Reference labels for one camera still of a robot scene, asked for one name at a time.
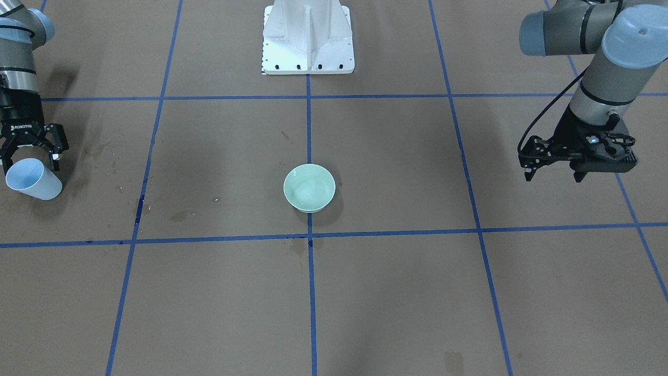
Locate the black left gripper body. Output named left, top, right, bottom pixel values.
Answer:
left=548, top=105, right=627, bottom=162

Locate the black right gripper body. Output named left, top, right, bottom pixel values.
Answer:
left=1, top=86, right=53, bottom=149

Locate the light blue plastic cup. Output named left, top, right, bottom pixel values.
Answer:
left=5, top=159, right=64, bottom=201

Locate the pale green ceramic bowl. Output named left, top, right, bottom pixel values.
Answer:
left=282, top=163, right=336, bottom=214

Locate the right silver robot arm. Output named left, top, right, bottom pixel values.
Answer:
left=1, top=1, right=69, bottom=173

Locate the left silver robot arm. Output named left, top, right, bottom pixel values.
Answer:
left=517, top=1, right=667, bottom=182

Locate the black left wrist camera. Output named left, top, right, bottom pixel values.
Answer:
left=569, top=132, right=639, bottom=173

